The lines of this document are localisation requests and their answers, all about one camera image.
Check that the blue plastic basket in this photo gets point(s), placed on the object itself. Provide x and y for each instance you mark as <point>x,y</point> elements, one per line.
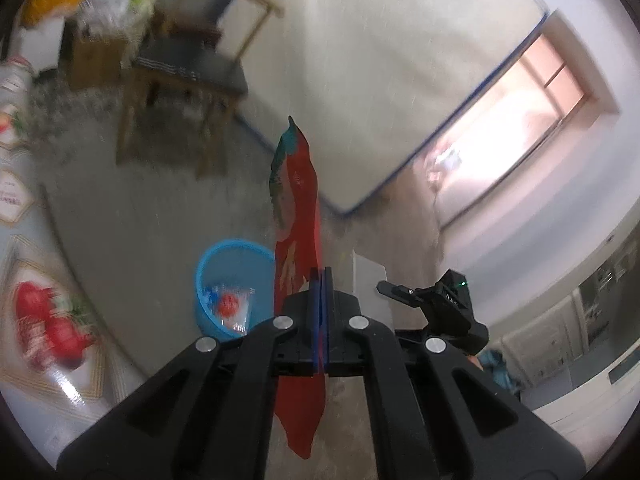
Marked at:
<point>210,265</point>

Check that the cardboard box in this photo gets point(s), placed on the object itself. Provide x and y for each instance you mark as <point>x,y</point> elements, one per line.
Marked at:
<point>95,65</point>

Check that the white storage box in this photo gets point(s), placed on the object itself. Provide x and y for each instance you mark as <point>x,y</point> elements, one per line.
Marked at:
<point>35,50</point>

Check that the red plastic packet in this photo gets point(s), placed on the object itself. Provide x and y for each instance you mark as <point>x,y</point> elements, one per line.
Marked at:
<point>300,200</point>

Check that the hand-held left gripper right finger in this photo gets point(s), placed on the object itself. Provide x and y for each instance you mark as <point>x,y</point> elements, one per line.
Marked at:
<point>327,320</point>

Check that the pile of plastic bags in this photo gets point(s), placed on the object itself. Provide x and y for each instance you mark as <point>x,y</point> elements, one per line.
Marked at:
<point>115,10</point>

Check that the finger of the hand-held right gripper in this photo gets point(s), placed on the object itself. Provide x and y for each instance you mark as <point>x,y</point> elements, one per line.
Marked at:
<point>400,292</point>

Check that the teal cloth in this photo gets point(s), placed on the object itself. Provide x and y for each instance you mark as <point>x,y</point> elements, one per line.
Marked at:
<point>500,367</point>

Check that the white cabinet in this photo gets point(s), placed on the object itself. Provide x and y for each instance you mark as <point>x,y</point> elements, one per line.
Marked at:
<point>560,340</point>

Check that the wooden chair black seat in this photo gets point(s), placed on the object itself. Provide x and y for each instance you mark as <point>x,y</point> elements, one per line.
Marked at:
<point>200,72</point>

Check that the white mattress blue edge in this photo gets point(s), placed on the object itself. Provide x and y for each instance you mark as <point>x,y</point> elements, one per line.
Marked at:
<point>390,60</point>

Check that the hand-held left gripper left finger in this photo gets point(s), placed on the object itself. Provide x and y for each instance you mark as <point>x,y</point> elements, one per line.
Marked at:
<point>314,320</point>

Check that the fruit print tablecloth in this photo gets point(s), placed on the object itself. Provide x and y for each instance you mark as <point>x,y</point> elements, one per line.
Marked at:
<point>30,310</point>

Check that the door frame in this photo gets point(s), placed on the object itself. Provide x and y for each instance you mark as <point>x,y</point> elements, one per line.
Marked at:
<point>525,125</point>

